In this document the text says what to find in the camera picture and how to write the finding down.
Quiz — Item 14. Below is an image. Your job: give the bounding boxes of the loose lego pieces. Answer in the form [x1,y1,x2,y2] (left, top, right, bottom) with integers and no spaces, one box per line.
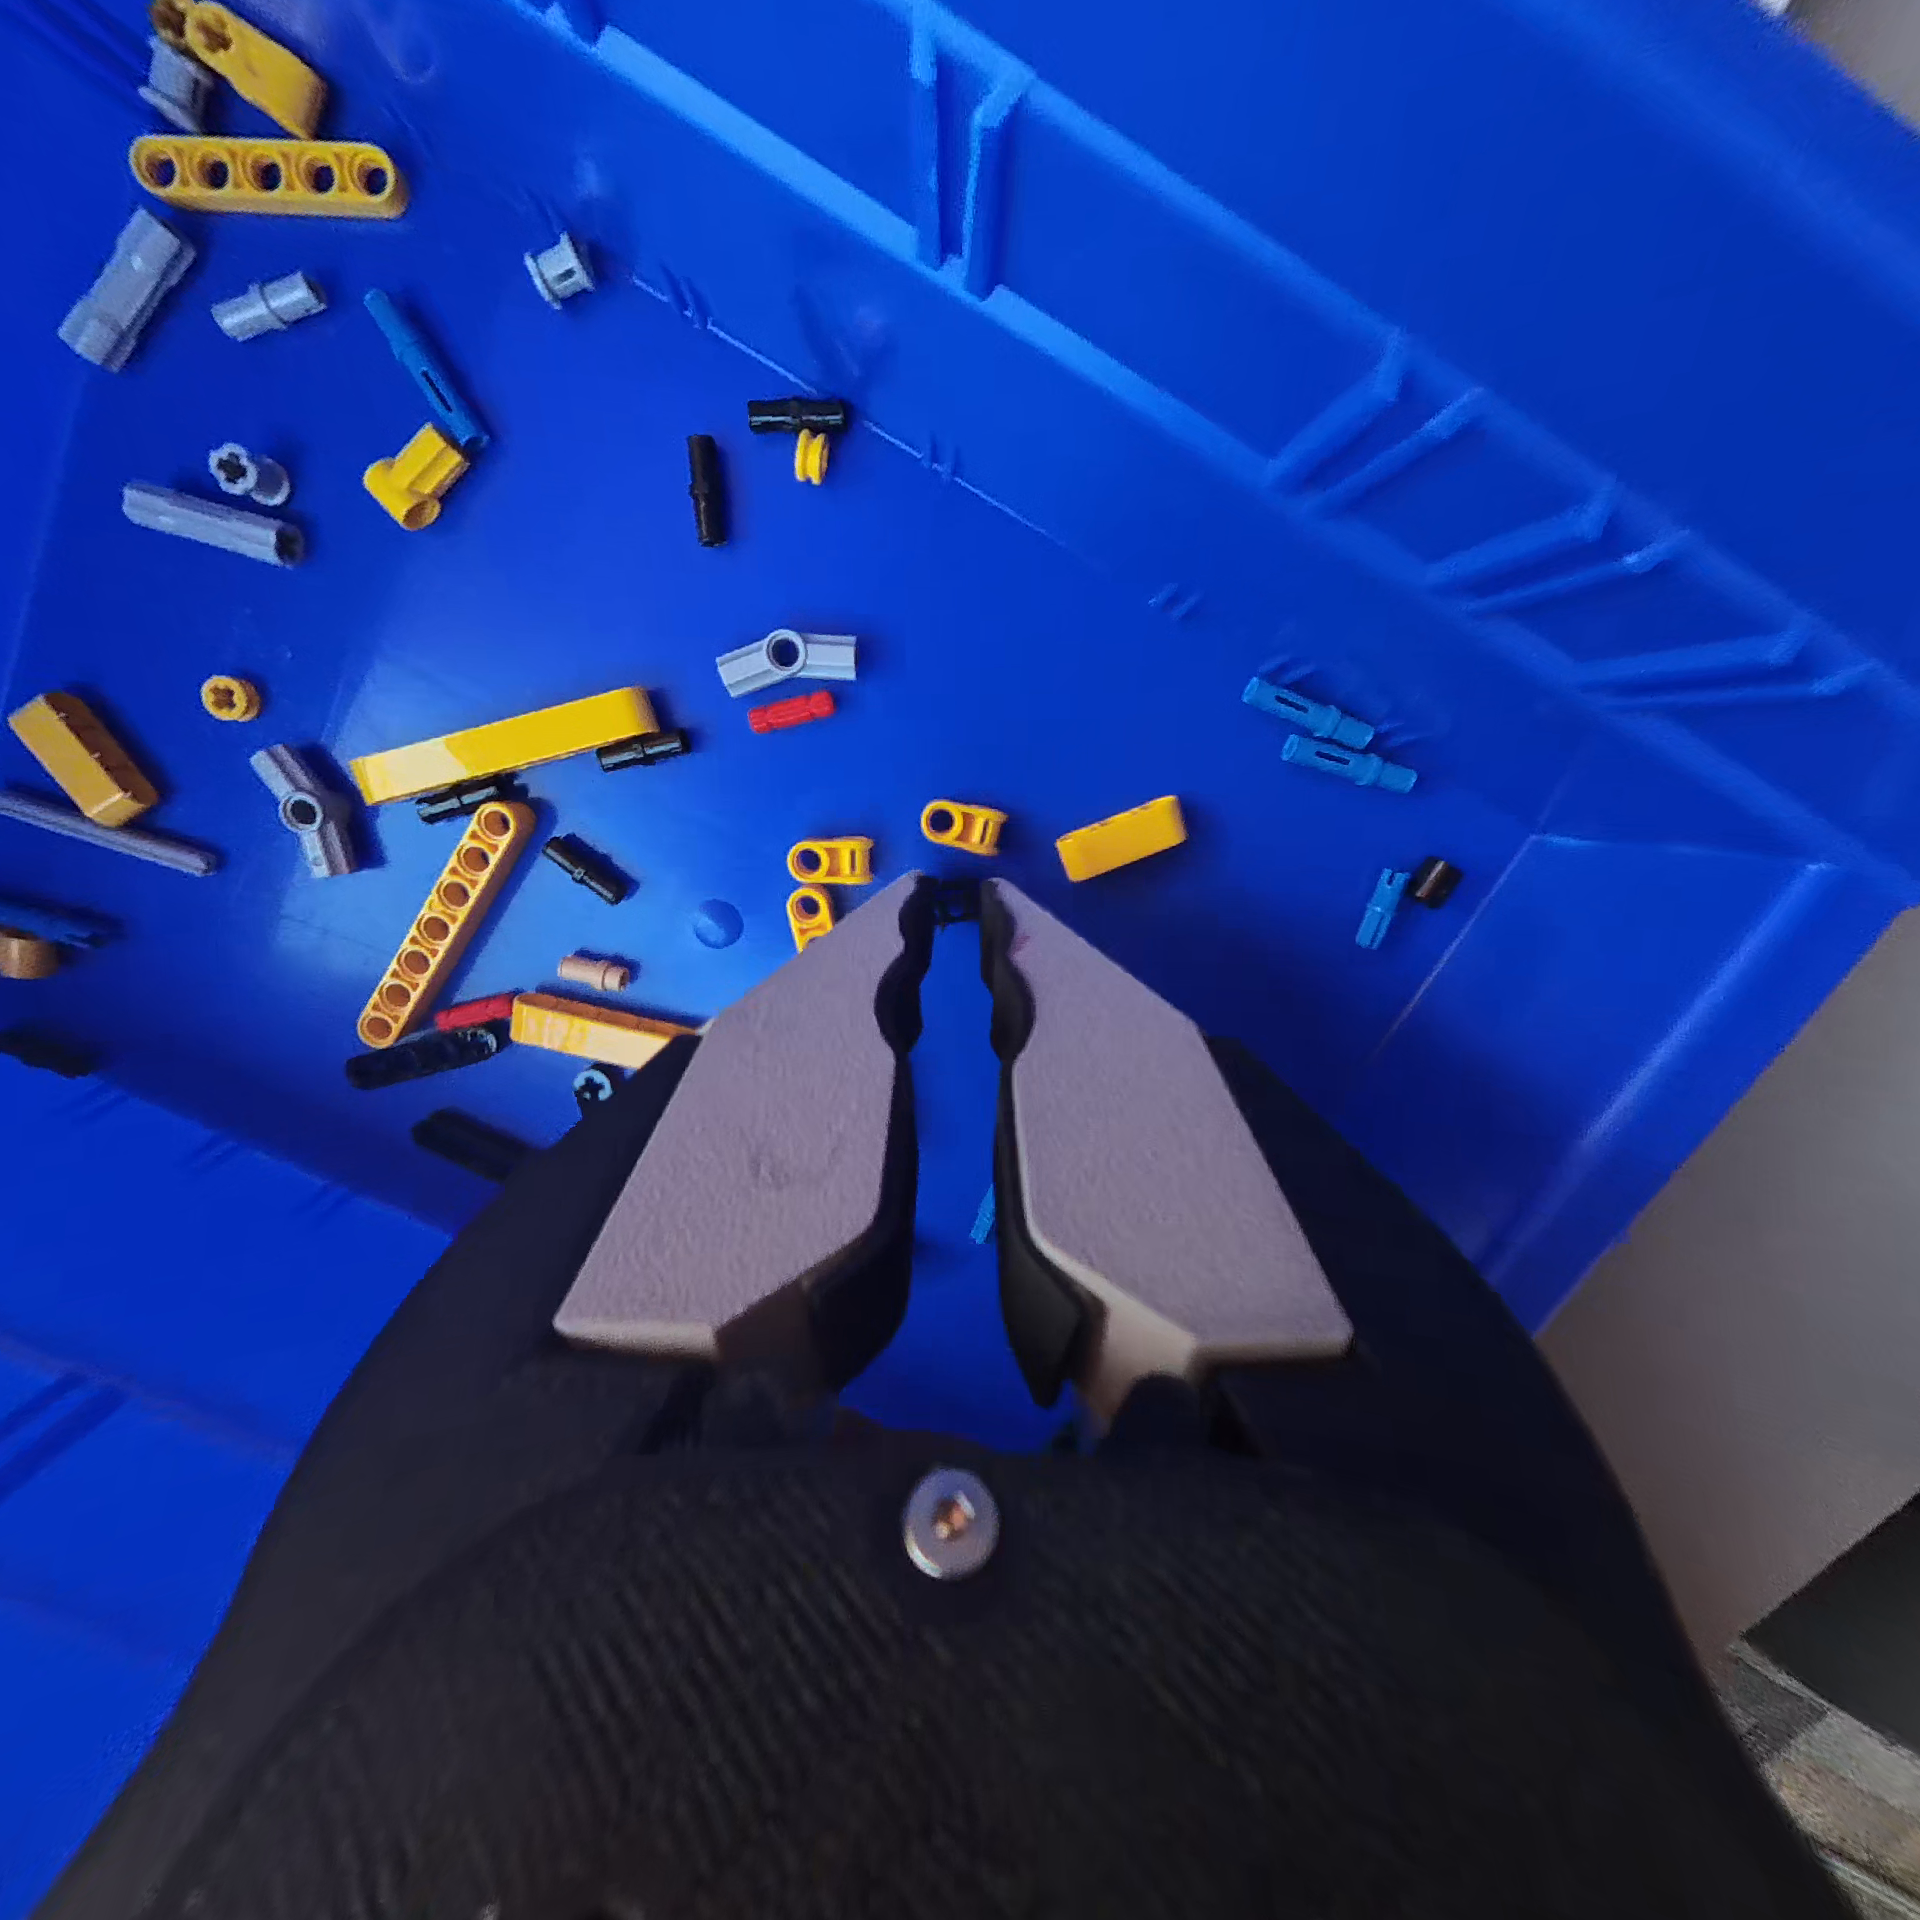
[0,0,1465,1187]

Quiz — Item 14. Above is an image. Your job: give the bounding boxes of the blue plastic bin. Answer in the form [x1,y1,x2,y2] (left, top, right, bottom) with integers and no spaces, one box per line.
[0,0,1920,1800]

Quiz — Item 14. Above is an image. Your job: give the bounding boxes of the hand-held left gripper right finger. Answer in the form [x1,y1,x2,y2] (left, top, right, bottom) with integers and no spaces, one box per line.
[983,880,1354,1426]

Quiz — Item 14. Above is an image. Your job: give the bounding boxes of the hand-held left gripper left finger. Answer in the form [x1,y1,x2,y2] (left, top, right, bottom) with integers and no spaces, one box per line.
[556,874,940,1396]

